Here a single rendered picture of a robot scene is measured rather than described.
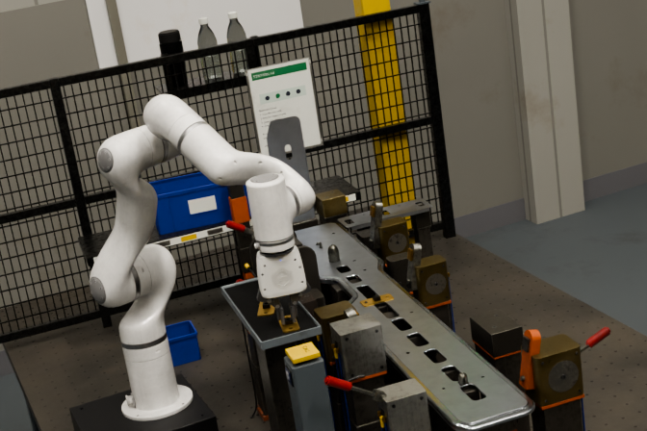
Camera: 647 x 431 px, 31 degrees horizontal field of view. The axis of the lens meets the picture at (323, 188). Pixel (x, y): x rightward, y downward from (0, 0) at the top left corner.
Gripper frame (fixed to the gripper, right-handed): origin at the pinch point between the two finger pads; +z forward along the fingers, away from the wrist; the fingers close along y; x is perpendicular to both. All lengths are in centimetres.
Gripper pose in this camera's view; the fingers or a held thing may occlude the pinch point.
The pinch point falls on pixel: (287, 313)
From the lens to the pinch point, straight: 261.0
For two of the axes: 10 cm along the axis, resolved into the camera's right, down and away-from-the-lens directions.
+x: -1.9, -2.8, 9.4
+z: 1.4, 9.4, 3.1
